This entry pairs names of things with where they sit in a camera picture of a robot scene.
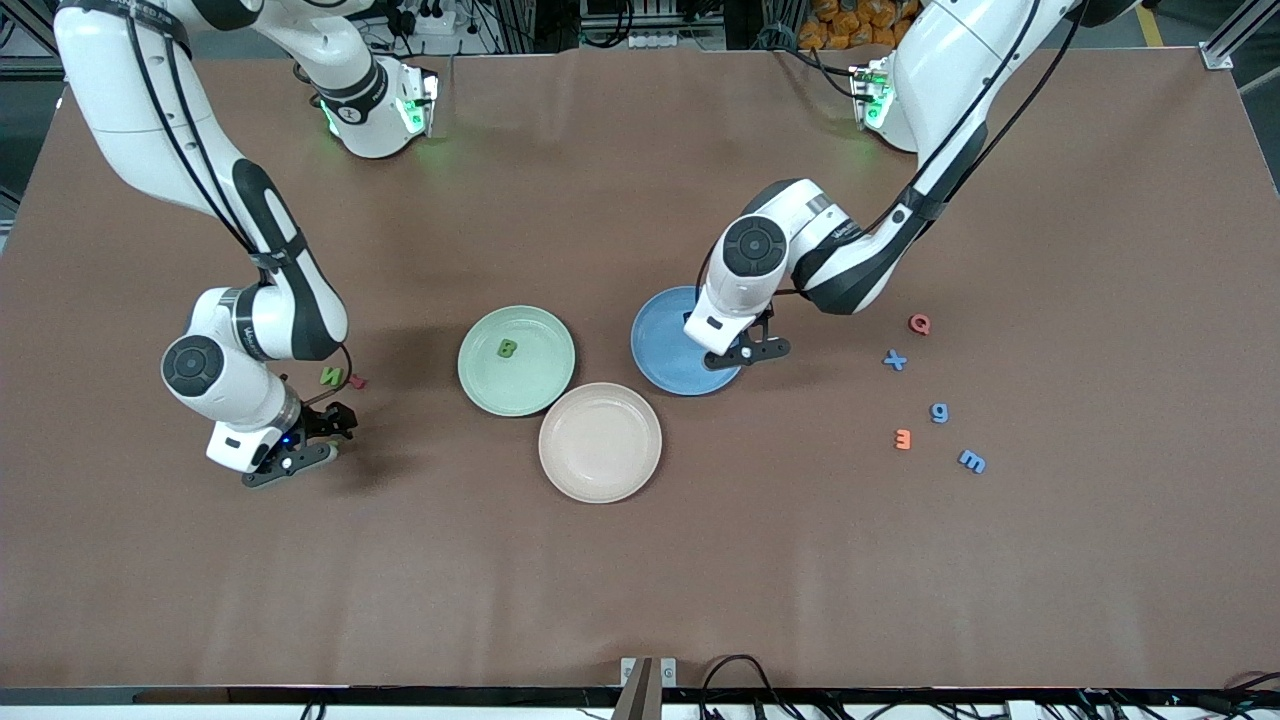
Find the blue plate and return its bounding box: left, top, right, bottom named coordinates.
left=630, top=286, right=746, bottom=397

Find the beige plate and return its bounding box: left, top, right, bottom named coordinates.
left=538, top=382, right=664, bottom=505

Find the green plate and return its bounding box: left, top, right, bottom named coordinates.
left=458, top=305, right=577, bottom=418

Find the pile of orange objects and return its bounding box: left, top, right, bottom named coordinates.
left=798, top=0, right=926, bottom=51

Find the white power strip with plugs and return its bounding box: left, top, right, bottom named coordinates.
left=395, top=0, right=456, bottom=36

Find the black cable loop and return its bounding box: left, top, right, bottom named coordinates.
left=700, top=655, right=801, bottom=720

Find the grey metal table bracket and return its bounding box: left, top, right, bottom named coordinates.
left=620, top=656, right=678, bottom=691

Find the grey camera post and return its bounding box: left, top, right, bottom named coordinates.
left=612, top=657, right=656, bottom=720

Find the aluminium frame profile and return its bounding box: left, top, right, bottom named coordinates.
left=1200, top=0, right=1280, bottom=73

